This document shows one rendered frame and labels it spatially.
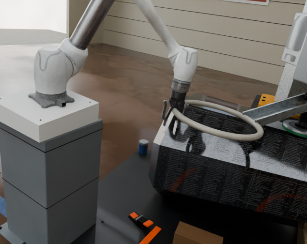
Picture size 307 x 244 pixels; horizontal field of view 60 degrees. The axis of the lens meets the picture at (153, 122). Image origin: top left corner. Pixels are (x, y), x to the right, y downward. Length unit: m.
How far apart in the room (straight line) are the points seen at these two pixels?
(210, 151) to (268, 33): 6.40
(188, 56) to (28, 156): 0.93
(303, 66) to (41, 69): 1.43
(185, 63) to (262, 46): 6.72
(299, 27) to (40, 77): 1.99
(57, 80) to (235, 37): 7.01
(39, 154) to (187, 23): 7.61
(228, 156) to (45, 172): 1.05
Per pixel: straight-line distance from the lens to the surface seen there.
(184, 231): 1.89
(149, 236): 1.96
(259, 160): 1.74
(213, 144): 1.75
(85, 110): 1.46
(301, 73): 1.80
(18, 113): 1.41
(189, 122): 1.25
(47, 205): 1.56
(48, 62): 1.42
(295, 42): 2.56
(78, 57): 1.57
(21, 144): 1.52
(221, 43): 8.23
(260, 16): 7.98
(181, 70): 1.29
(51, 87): 1.45
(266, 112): 1.72
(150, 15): 1.31
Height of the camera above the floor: 1.43
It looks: 23 degrees down
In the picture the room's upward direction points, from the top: 8 degrees clockwise
